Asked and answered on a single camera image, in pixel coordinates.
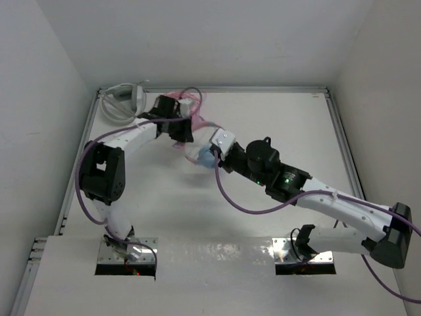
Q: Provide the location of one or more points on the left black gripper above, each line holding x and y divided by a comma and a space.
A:
185, 134

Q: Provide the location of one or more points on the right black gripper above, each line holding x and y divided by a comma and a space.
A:
224, 163

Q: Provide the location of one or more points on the blue pink cat-ear headphones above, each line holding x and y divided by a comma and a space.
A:
198, 152

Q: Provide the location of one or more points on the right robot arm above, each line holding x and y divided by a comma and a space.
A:
381, 232

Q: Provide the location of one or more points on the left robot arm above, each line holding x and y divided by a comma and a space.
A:
100, 177

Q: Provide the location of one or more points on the white grey headphones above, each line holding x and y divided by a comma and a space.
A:
122, 103

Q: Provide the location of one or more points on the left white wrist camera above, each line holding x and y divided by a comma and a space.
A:
186, 106

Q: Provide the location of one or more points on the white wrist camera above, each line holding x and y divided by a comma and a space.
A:
224, 141
186, 106

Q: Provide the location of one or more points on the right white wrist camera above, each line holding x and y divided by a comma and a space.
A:
224, 141

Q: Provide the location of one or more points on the aluminium table frame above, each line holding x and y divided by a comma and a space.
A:
213, 259

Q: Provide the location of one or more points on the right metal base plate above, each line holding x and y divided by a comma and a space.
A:
284, 255

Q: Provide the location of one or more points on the metal base plate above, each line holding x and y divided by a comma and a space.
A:
284, 255
111, 252

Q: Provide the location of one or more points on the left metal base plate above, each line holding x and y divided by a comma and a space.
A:
111, 252

